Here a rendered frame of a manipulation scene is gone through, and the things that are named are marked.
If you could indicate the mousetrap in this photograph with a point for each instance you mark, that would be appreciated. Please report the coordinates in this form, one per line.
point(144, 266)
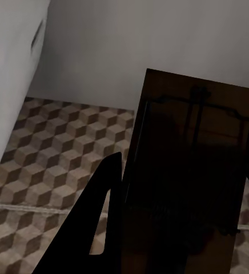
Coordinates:
point(184, 178)

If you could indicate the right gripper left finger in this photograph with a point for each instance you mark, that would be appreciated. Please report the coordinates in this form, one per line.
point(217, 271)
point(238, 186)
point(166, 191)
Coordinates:
point(68, 253)

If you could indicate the toilet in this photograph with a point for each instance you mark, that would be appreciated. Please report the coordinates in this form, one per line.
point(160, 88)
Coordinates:
point(22, 32)

